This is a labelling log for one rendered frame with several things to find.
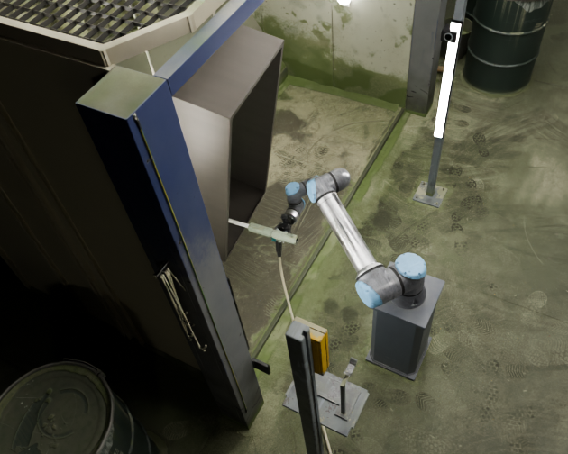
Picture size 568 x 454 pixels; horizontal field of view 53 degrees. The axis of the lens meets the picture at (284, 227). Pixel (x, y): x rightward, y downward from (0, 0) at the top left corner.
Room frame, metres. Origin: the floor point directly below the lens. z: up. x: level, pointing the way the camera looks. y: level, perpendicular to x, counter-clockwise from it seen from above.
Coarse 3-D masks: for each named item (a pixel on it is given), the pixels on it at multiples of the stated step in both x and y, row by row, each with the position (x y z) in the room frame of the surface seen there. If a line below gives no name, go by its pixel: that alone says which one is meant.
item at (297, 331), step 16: (288, 336) 0.85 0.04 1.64; (304, 336) 0.86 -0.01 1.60; (304, 352) 0.83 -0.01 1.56; (304, 368) 0.82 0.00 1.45; (304, 384) 0.83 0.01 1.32; (304, 400) 0.83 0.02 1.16; (304, 416) 0.84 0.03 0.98; (304, 432) 0.85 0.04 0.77; (320, 432) 0.86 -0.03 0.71; (320, 448) 0.85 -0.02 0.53
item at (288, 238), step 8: (240, 224) 2.22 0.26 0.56; (248, 224) 2.21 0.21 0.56; (256, 224) 2.19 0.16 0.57; (256, 232) 2.15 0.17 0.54; (264, 232) 2.13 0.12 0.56; (272, 232) 2.11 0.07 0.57; (280, 232) 2.10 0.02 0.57; (280, 240) 2.07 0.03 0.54; (288, 240) 2.05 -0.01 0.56; (296, 240) 2.04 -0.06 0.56; (280, 248) 2.09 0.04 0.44; (280, 256) 2.08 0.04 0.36
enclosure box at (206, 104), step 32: (256, 32) 2.48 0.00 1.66; (224, 64) 2.25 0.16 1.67; (256, 64) 2.25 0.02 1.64; (192, 96) 2.04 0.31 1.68; (224, 96) 2.04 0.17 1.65; (256, 96) 2.53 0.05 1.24; (192, 128) 2.01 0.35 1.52; (224, 128) 1.93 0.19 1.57; (256, 128) 2.55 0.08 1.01; (192, 160) 2.04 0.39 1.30; (224, 160) 1.95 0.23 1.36; (256, 160) 2.56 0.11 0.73; (224, 192) 1.97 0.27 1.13; (256, 192) 2.54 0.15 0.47; (224, 224) 1.99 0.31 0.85; (224, 256) 2.02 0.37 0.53
